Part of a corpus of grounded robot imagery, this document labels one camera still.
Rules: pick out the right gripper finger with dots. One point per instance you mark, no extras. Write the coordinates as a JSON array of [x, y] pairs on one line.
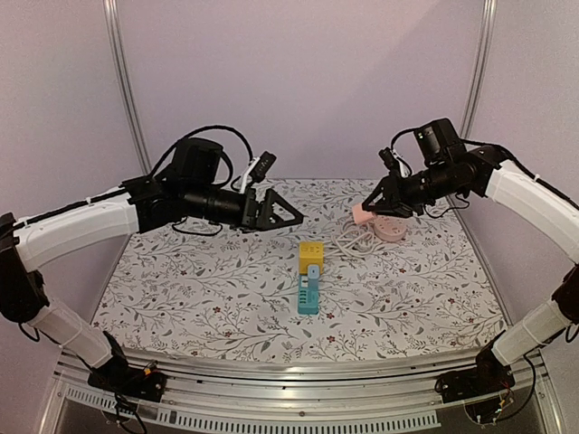
[[381, 197], [397, 211]]

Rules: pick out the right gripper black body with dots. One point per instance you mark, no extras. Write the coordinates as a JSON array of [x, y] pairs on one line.
[[394, 193]]

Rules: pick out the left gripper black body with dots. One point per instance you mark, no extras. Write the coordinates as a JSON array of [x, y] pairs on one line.
[[249, 221]]

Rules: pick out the pink charger cube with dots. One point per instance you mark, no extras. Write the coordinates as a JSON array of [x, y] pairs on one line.
[[360, 216]]

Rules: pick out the yellow cube socket adapter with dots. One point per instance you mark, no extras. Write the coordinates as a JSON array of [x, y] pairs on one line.
[[310, 253]]

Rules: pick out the blue charger cube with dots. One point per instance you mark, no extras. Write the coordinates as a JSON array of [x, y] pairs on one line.
[[313, 272]]

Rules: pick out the teal power strip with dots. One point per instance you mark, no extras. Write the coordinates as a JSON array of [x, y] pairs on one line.
[[308, 296]]

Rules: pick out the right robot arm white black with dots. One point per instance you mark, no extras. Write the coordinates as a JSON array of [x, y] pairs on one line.
[[458, 166]]

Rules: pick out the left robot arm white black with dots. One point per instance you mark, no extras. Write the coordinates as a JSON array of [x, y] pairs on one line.
[[186, 187]]

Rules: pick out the pink round power strip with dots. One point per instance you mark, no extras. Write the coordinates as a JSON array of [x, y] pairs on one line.
[[389, 229]]

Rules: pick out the floral table mat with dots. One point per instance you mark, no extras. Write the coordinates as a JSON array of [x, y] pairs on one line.
[[234, 296]]

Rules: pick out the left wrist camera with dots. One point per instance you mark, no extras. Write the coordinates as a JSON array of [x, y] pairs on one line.
[[255, 172]]

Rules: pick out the aluminium front rail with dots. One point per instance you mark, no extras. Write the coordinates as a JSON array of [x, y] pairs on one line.
[[377, 396]]

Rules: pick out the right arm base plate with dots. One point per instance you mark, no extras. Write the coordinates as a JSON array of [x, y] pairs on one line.
[[464, 384]]

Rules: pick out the right aluminium corner post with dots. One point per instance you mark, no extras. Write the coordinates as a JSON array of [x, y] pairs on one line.
[[486, 30]]

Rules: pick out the aluminium corner post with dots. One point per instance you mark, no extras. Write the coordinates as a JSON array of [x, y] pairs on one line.
[[120, 62], [486, 30]]

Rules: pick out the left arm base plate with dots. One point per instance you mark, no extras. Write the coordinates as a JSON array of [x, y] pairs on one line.
[[116, 375]]

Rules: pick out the left aluminium corner post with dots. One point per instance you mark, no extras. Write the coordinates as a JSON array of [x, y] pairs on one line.
[[120, 62]]

